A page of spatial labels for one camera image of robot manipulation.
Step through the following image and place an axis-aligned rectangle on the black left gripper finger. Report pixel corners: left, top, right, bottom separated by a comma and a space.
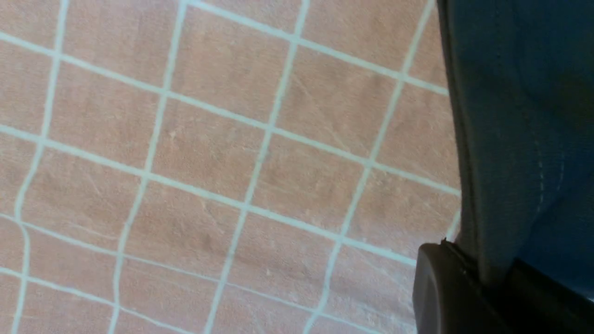
412, 240, 594, 334

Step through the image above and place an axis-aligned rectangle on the gray long-sleeved shirt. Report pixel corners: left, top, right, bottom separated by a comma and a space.
438, 0, 594, 300

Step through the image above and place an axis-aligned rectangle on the pink checkered tablecloth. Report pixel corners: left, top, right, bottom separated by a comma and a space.
1, 0, 460, 334

